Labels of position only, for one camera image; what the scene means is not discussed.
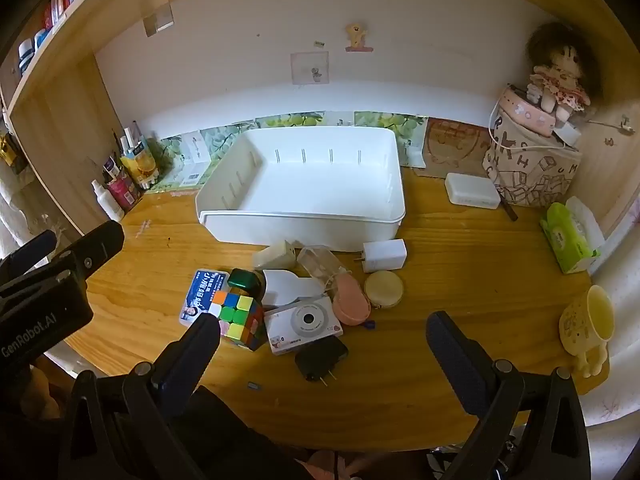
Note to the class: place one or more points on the white compact camera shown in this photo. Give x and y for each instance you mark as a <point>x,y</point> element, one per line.
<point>305,322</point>

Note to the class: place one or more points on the white plug charger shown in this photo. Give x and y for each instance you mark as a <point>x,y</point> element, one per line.
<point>385,255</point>

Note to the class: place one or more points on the white plastic storage bin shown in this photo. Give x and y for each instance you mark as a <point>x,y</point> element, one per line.
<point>310,185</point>

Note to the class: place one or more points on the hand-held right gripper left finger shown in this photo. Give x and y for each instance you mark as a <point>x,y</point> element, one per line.
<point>207,332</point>

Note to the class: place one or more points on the white spray bottle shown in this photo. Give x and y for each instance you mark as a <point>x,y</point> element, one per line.
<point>107,202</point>

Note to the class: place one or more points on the pale square paper note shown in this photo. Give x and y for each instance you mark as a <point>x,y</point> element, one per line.
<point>310,67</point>

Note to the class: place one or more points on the beige printed fabric bag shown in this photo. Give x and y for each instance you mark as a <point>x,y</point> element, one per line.
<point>530,170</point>

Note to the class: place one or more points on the yellow hanging charm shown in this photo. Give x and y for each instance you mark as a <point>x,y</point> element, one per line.
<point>9,152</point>

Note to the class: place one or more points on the red and white boxes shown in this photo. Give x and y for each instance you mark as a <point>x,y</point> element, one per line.
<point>57,7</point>

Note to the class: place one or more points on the clear adhesive wall hook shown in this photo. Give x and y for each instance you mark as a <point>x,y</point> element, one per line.
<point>157,12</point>

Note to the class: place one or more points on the person's dark clothing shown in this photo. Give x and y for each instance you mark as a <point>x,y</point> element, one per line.
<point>235,440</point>

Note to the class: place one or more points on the white bottle-shaped case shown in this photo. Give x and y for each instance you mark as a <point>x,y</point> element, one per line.
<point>290,287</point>

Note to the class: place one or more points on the colourful puzzle cube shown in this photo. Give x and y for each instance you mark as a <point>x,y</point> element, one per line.
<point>240,310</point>

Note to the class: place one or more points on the metal wall hook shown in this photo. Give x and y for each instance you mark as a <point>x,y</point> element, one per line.
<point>622,127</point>

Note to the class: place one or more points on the white soap box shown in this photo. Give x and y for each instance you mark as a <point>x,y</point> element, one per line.
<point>472,190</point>

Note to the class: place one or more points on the brown pen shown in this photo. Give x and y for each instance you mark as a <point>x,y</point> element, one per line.
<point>510,211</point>

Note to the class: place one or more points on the round beige zip pouch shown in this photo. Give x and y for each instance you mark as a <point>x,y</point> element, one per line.
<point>384,289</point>

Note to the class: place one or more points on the green wet wipes pack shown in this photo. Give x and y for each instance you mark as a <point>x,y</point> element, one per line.
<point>567,240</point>

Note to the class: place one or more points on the pink silicone pouch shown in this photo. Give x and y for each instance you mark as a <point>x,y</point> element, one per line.
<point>350,302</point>

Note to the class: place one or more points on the dark-haired rag doll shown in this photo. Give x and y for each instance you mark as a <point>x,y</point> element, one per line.
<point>557,75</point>

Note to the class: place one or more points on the yellow cartoon mug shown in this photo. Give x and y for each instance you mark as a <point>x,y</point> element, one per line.
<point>585,325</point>

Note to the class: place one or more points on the yellow bear wall sticker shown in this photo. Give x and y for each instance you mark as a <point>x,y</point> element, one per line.
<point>357,37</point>

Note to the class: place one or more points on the black plug charger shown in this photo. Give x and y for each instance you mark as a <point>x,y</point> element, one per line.
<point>322,357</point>

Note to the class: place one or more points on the green grape print sheet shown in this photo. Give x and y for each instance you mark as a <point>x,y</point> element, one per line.
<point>285,120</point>

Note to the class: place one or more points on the pink round box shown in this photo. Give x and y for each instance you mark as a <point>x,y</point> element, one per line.
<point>527,112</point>

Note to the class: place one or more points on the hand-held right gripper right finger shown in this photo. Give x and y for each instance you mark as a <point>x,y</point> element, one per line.
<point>450,350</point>

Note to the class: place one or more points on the white carton box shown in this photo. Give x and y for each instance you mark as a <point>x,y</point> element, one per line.
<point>195,160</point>

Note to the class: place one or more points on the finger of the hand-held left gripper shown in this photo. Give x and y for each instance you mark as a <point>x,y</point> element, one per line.
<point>30,255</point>
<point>100,247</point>

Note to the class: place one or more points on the white jar with blue label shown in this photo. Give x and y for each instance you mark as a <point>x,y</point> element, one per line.
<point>26,57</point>
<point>41,40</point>

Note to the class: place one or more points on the green bottle with gold cap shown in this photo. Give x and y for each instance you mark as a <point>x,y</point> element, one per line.
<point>245,280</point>

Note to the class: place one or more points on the beige wedge-shaped box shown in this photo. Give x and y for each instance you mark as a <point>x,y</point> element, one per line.
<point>272,256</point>

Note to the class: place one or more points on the blue label tube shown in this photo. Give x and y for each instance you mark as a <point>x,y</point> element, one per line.
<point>111,167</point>

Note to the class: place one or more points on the clear plastic box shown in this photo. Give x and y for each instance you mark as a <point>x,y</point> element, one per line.
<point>320,262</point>

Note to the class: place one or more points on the brown cardboard picture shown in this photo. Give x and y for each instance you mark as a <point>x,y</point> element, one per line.
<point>455,145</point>

